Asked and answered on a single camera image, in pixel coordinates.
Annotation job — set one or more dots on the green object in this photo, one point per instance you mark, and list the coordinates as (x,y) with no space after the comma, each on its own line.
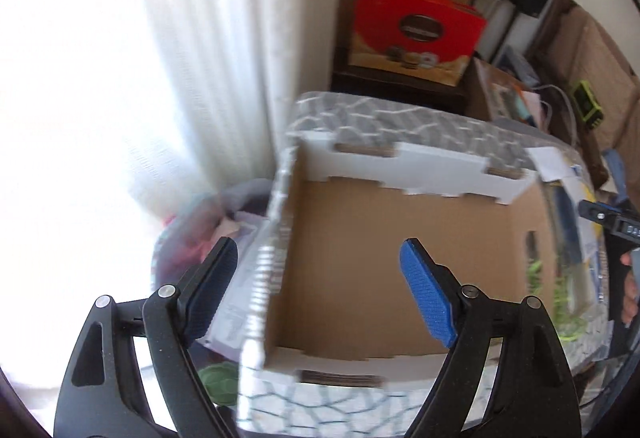
(217,380)

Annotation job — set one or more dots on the brown cardboard sheets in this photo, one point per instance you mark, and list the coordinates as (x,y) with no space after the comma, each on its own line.
(600,48)

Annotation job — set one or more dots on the red gift box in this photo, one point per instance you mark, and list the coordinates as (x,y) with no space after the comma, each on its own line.
(380,18)

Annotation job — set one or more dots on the patterned cardboard box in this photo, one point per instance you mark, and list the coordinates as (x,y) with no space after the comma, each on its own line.
(400,118)

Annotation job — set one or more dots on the green yellow device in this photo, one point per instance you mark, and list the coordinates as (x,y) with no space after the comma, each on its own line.
(589,103)

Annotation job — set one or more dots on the white cardboard box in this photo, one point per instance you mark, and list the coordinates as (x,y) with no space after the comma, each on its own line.
(375,268)

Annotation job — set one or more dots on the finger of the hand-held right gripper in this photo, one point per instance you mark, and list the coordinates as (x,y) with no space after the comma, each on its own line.
(607,218)

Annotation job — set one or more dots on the white printed packet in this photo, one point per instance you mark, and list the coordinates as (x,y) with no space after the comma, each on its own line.
(240,293)

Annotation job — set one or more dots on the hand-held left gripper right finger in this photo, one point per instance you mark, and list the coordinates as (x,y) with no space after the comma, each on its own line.
(427,298)

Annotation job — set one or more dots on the clear plastic bag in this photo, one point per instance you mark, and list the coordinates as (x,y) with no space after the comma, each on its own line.
(190,228)

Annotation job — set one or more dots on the person's right hand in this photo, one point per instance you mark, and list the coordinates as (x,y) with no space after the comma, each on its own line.
(628,303)

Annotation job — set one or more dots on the open brown box with clutter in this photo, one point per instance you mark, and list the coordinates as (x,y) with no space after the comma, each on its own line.
(500,93)

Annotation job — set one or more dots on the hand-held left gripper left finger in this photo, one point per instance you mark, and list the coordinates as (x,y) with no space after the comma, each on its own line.
(212,295)

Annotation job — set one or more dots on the white curtain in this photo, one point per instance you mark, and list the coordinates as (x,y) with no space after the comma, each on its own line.
(210,43)

